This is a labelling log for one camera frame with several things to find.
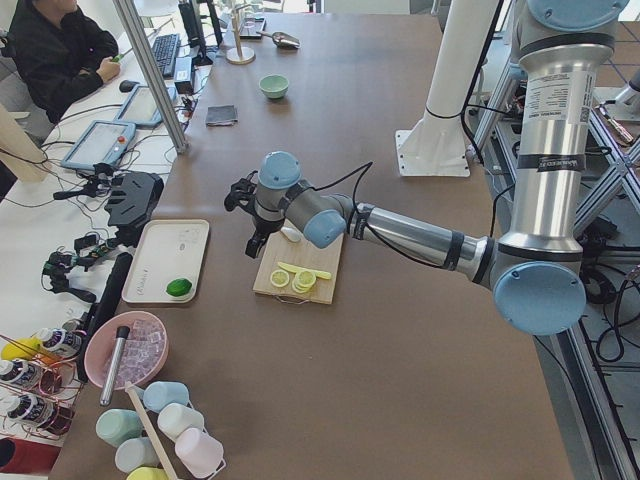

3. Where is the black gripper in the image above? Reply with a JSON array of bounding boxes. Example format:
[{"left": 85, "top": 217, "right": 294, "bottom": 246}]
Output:
[{"left": 245, "top": 197, "right": 285, "bottom": 258}]

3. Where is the white ceramic spoon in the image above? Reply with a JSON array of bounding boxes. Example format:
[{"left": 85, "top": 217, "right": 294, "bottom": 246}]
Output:
[{"left": 280, "top": 226, "right": 302, "bottom": 243}]

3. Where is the light green bowl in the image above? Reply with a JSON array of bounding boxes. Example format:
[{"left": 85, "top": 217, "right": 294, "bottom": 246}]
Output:
[{"left": 259, "top": 74, "right": 289, "bottom": 100}]

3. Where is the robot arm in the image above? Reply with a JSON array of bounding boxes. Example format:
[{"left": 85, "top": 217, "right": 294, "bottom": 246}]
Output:
[{"left": 224, "top": 1, "right": 625, "bottom": 335}]

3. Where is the pink ice bowl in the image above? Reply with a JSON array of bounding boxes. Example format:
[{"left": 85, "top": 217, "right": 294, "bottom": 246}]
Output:
[{"left": 84, "top": 311, "right": 169, "bottom": 390}]

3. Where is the metal muddler in bowl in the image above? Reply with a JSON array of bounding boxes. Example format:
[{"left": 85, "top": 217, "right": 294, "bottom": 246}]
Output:
[{"left": 99, "top": 326, "right": 130, "bottom": 407}]

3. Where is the wooden cutting board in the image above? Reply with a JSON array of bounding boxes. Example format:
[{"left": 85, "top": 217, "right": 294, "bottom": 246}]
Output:
[{"left": 253, "top": 233, "right": 344, "bottom": 304}]

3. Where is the yellow plastic knife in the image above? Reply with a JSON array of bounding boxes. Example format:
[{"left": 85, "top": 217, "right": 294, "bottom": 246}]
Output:
[{"left": 277, "top": 261, "right": 332, "bottom": 280}]

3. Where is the upper lemon slice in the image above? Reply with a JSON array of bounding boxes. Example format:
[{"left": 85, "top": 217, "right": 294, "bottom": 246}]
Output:
[{"left": 269, "top": 269, "right": 290, "bottom": 288}]

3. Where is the lemon slice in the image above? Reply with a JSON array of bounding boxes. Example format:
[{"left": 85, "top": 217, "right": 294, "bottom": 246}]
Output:
[
  {"left": 269, "top": 269, "right": 290, "bottom": 288},
  {"left": 291, "top": 271, "right": 317, "bottom": 294}
]

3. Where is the lower lemon slice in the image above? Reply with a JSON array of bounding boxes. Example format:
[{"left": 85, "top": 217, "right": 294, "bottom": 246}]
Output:
[{"left": 291, "top": 271, "right": 317, "bottom": 294}]

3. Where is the cream rabbit tray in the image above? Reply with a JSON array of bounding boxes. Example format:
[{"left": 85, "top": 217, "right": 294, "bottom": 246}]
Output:
[{"left": 122, "top": 219, "right": 210, "bottom": 304}]

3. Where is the green lime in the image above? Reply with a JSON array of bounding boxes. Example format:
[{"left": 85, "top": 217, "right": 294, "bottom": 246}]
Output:
[{"left": 165, "top": 277, "right": 193, "bottom": 298}]

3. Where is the grey folded cloth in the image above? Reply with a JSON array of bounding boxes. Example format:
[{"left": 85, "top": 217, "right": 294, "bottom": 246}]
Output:
[{"left": 205, "top": 105, "right": 238, "bottom": 127}]

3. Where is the far teach pendant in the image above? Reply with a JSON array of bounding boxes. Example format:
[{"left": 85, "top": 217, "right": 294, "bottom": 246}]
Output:
[{"left": 114, "top": 84, "right": 162, "bottom": 129}]

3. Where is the teach pendant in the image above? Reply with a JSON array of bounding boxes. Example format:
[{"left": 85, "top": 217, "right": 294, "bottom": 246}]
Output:
[
  {"left": 114, "top": 84, "right": 162, "bottom": 129},
  {"left": 60, "top": 120, "right": 136, "bottom": 171}
]

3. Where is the wooden mug tree stand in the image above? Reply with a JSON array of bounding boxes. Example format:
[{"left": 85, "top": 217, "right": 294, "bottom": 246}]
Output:
[{"left": 225, "top": 1, "right": 255, "bottom": 65}]

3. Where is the near teach pendant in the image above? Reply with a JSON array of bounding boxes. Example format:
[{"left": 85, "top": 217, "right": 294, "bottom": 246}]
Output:
[{"left": 60, "top": 120, "right": 136, "bottom": 171}]

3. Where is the blue cup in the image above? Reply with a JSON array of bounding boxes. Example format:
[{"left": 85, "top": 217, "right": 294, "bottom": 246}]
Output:
[{"left": 143, "top": 381, "right": 190, "bottom": 413}]

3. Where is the white cup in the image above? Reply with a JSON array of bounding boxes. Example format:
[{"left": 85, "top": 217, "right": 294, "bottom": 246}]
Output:
[{"left": 157, "top": 403, "right": 205, "bottom": 441}]

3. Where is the black keyboard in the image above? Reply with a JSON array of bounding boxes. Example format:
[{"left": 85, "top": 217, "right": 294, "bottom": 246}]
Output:
[{"left": 151, "top": 34, "right": 180, "bottom": 78}]

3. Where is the pink cup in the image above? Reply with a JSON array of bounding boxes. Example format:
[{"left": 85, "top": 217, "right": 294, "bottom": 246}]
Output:
[{"left": 175, "top": 427, "right": 224, "bottom": 479}]

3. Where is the green cup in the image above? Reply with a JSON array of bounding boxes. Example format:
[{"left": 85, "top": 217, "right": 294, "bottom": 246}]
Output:
[{"left": 95, "top": 409, "right": 143, "bottom": 448}]

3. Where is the person in black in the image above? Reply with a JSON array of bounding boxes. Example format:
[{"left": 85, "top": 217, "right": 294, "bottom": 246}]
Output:
[{"left": 9, "top": 0, "right": 120, "bottom": 124}]

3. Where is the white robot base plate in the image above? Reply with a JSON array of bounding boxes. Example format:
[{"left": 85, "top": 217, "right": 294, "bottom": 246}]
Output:
[{"left": 395, "top": 128, "right": 470, "bottom": 177}]

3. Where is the aluminium frame post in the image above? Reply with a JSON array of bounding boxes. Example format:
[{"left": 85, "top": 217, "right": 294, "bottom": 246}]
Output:
[{"left": 113, "top": 0, "right": 188, "bottom": 154}]

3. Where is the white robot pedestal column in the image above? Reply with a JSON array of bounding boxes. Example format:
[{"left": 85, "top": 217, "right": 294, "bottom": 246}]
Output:
[{"left": 425, "top": 1, "right": 503, "bottom": 120}]

